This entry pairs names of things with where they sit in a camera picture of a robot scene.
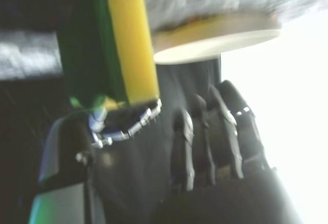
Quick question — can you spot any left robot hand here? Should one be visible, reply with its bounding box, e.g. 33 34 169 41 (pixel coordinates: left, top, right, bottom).
28 79 305 224

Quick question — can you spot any yellow and green sponge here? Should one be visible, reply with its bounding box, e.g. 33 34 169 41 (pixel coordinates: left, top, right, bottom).
56 0 161 113

